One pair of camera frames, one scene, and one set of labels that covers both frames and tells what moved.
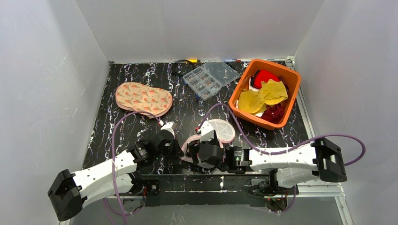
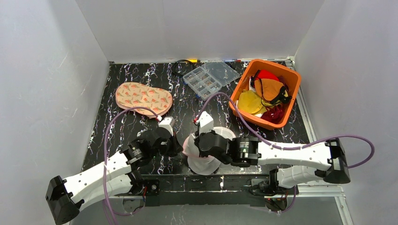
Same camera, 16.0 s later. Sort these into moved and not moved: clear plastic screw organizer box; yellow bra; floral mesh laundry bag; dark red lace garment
Moved: yellow bra
Not moved: clear plastic screw organizer box; floral mesh laundry bag; dark red lace garment
